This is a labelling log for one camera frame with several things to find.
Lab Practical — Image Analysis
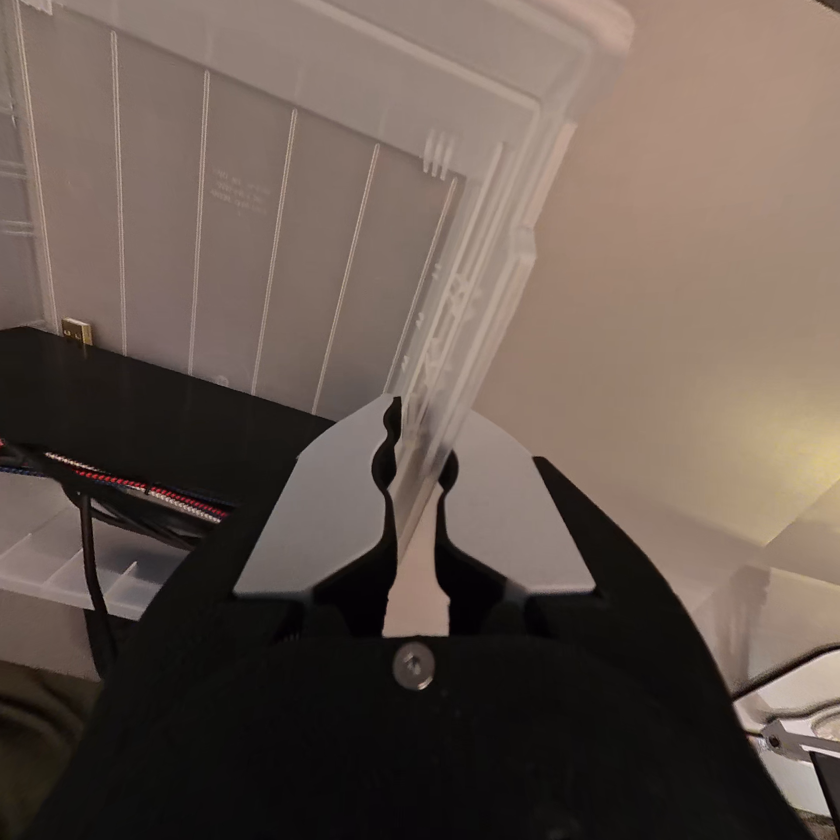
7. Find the clear plastic bin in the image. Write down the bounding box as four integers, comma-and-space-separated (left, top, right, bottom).
0, 0, 634, 621

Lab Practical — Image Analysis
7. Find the person's leg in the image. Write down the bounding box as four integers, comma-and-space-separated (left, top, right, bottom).
0, 663, 102, 840

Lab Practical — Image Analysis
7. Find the white metal document stand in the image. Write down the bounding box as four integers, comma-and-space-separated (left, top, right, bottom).
731, 646, 840, 818

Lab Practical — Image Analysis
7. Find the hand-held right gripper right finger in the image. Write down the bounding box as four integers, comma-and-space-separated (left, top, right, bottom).
433, 410, 595, 636

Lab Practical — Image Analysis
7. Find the tangle of assorted cables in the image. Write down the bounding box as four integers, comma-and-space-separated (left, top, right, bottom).
0, 317, 234, 677

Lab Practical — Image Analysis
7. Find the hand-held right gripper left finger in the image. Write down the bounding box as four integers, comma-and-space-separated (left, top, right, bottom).
233, 395, 403, 637

